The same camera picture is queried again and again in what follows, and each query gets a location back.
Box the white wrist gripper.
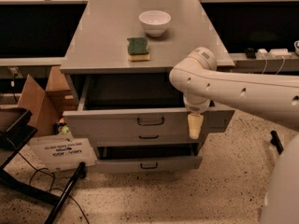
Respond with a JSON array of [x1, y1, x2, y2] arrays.
[[183, 95, 210, 139]]

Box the grey top drawer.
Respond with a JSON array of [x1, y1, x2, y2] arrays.
[[63, 74, 235, 143]]

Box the grey drawer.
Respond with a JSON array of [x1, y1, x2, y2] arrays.
[[96, 134, 197, 147], [94, 156, 202, 174], [63, 74, 235, 143]]

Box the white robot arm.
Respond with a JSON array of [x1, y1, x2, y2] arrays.
[[169, 47, 299, 131]]

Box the white robot base body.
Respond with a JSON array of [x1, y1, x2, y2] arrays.
[[259, 134, 299, 224]]

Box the grey bottom drawer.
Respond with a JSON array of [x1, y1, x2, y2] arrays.
[[94, 156, 202, 174]]

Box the grey drawer cabinet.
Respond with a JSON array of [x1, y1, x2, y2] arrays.
[[61, 0, 234, 161]]

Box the grey middle drawer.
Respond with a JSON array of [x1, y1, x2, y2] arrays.
[[96, 134, 197, 147]]

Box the open cardboard box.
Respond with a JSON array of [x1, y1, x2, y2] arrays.
[[18, 75, 96, 172]]

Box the black metal stand right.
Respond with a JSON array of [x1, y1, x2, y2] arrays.
[[270, 131, 284, 154]]

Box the black metal stand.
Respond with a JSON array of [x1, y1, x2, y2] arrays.
[[270, 131, 284, 154], [0, 107, 86, 224]]

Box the black power adapter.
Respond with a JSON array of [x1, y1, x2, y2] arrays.
[[245, 48, 256, 59]]

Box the green yellow sponge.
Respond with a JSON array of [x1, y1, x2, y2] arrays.
[[127, 37, 150, 62]]

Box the white power strip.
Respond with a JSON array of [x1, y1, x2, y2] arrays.
[[257, 49, 292, 59]]

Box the white ceramic bowl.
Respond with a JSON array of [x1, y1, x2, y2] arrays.
[[139, 10, 171, 37]]

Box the colourful items in box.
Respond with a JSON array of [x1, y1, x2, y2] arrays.
[[54, 118, 70, 134]]

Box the black metal stand left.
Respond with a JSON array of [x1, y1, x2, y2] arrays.
[[0, 107, 86, 224]]

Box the white hanging cable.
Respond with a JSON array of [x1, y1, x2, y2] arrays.
[[261, 54, 287, 77]]

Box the black floor cable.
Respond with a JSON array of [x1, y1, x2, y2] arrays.
[[17, 151, 91, 224]]

